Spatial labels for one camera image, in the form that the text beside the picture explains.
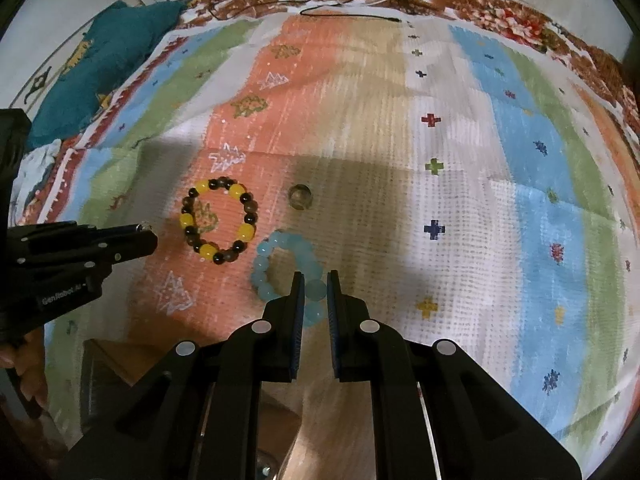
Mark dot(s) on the teal pillow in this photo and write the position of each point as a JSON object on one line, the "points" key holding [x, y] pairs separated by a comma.
{"points": [[100, 60]]}

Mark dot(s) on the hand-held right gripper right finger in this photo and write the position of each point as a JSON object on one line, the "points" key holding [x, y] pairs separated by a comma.
{"points": [[334, 310]]}

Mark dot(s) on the person's left hand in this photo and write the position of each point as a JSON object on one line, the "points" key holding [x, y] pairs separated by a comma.
{"points": [[30, 360]]}

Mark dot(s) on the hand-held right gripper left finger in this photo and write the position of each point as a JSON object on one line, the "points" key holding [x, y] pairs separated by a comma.
{"points": [[297, 310]]}

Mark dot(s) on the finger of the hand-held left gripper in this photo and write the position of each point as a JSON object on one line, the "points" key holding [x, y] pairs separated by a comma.
{"points": [[75, 229], [100, 249]]}

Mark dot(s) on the white printed cloth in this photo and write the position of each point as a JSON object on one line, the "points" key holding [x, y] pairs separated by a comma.
{"points": [[35, 165]]}

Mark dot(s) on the silver metal tin box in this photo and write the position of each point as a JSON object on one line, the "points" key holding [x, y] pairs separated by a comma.
{"points": [[117, 360]]}

